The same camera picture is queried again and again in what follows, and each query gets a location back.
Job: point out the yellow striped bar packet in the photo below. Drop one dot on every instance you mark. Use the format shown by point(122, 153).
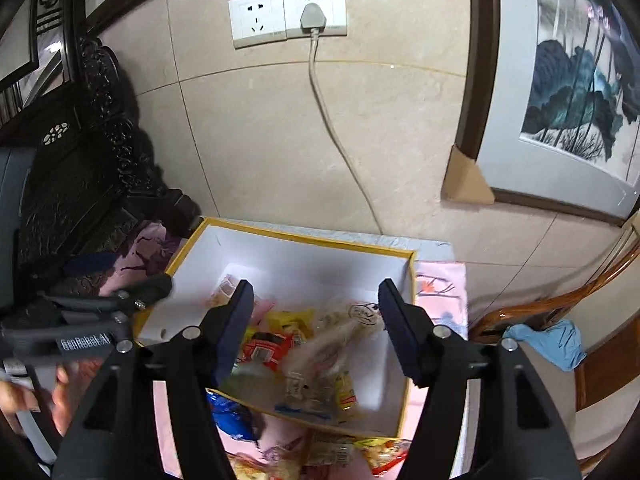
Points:
point(346, 392)

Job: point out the blue cloth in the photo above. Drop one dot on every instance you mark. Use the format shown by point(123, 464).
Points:
point(555, 342)

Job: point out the framed lotus painting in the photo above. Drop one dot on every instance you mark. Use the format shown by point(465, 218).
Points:
point(575, 85)

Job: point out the wooden chair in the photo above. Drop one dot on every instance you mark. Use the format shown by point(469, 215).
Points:
point(612, 375)

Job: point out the brown pastry clear packet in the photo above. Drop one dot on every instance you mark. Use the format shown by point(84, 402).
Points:
point(225, 290)

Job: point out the blue snack packet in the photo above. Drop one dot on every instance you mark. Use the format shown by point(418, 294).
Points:
point(235, 417)

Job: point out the white cartoon face packet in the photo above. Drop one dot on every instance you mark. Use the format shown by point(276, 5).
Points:
point(355, 322)

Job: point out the yellow cardboard box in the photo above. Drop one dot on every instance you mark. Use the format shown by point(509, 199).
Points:
point(310, 270)

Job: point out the cardboard corner protector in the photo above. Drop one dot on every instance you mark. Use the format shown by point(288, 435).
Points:
point(467, 180)

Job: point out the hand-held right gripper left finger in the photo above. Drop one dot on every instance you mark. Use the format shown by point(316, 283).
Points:
point(230, 340)

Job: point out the orange striped cracker packet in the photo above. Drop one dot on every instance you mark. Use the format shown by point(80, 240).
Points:
point(265, 467)

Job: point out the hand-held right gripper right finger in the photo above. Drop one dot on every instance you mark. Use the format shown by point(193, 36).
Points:
point(400, 330)

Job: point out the dark carved wooden bench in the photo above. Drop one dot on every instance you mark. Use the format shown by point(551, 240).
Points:
point(90, 180)

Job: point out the grey power plug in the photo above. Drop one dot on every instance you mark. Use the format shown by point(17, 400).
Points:
point(313, 16)

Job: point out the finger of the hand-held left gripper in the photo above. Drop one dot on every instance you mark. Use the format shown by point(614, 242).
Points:
point(150, 287)
point(92, 264)

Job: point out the red snack packet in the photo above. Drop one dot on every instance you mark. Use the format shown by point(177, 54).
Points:
point(267, 352)

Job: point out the yellow peanut packet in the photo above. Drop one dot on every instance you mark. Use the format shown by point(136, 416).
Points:
point(385, 455)

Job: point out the blue white small packet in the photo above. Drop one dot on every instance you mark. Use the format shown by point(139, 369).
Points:
point(305, 392)

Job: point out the pink floral tablecloth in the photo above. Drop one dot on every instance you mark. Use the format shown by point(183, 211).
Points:
point(440, 290)

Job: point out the oat bar clear packet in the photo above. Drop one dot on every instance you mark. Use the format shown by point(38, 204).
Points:
point(330, 450)

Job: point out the yellow transparent packet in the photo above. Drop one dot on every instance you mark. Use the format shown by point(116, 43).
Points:
point(290, 327)

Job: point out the person's left hand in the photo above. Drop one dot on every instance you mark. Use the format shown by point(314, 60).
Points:
point(67, 395)

